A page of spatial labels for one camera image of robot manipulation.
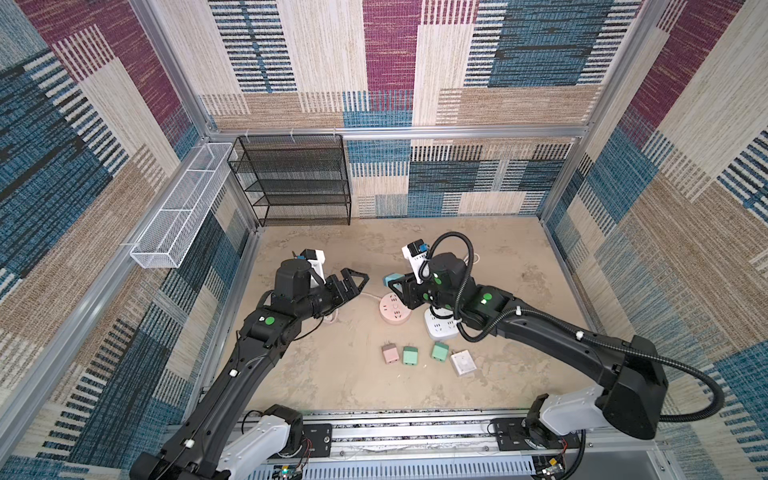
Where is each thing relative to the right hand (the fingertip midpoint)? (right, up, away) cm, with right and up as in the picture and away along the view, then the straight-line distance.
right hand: (397, 286), depth 75 cm
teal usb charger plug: (-1, +2, 0) cm, 3 cm away
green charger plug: (+12, -19, +10) cm, 25 cm away
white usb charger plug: (+18, -22, +8) cm, 29 cm away
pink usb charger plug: (-2, -20, +10) cm, 22 cm away
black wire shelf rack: (-36, +34, +33) cm, 59 cm away
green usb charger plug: (+4, -21, +10) cm, 23 cm away
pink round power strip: (-1, -9, +17) cm, 19 cm away
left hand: (-9, +2, -3) cm, 10 cm away
